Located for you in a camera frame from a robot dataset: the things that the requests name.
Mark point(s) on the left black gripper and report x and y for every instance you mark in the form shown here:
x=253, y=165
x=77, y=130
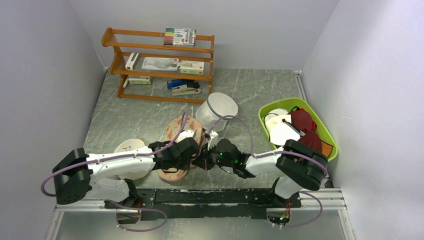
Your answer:
x=185, y=164

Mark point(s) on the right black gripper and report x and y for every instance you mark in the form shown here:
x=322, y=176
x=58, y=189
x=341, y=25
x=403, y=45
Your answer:
x=204, y=162

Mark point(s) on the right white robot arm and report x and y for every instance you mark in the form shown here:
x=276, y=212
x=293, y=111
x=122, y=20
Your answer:
x=302, y=166

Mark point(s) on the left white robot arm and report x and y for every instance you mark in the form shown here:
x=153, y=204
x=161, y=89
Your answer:
x=88, y=176

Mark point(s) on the round white mesh bag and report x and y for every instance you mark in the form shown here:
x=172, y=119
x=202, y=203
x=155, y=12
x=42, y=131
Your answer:
x=216, y=106

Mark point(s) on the white bra in basket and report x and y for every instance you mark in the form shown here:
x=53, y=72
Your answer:
x=278, y=123

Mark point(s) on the dark red bra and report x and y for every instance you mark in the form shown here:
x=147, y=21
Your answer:
x=303, y=121

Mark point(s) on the grey black stapler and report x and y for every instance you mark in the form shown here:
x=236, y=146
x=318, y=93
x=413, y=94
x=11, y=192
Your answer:
x=191, y=88

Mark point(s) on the blue stapler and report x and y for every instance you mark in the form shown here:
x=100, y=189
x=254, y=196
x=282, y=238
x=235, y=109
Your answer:
x=177, y=82

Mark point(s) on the small white box lower shelf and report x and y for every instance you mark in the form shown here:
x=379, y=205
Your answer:
x=139, y=80

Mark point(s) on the green white box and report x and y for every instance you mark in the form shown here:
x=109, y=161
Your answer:
x=192, y=67

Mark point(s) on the clear plastic packet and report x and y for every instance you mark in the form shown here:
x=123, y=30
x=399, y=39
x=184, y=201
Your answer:
x=160, y=64

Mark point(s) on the green plastic basket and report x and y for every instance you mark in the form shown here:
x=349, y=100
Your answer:
x=329, y=146

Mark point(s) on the white black tool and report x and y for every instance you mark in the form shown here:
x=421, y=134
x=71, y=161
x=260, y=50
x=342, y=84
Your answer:
x=132, y=61

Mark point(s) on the colour marker pen pack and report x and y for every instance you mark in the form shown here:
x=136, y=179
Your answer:
x=180, y=37

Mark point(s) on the wooden shelf rack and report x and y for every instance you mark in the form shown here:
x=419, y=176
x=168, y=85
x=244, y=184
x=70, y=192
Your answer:
x=149, y=54

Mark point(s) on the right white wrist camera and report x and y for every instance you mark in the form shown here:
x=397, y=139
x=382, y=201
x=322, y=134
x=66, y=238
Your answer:
x=211, y=138

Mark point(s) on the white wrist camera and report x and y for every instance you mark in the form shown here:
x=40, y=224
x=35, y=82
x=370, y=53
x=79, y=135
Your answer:
x=211, y=138
x=185, y=134

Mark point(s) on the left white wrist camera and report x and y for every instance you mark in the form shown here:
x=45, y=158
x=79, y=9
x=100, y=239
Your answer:
x=185, y=134

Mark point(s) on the aluminium frame rail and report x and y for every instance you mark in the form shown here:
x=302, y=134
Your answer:
x=325, y=198

